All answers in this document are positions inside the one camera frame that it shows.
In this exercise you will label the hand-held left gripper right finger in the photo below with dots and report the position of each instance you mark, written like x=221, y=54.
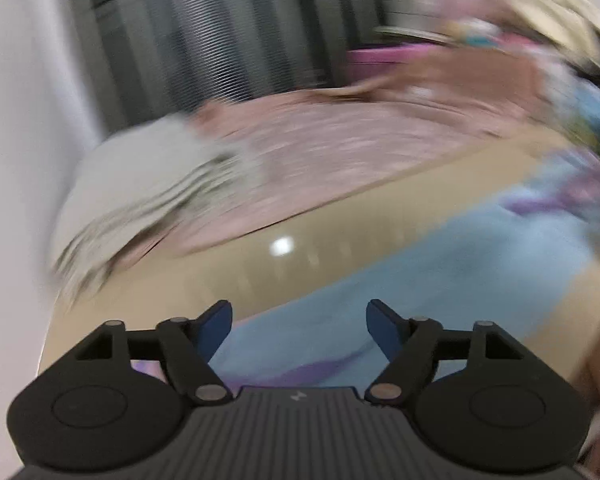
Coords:
x=382, y=329

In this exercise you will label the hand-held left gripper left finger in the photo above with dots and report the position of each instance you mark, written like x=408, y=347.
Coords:
x=215, y=329

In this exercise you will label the beige knit blanket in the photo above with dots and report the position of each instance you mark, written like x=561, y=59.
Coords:
x=130, y=185

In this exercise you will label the pink quilted jacket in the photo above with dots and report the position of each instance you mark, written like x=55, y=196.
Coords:
x=355, y=150

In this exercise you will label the magenta storage box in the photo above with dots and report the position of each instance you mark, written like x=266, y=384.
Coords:
x=380, y=57

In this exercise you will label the grey striped curtain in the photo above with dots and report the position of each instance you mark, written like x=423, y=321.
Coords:
x=230, y=35

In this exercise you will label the white alpaca plush toy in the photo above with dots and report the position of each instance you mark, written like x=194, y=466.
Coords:
x=477, y=35

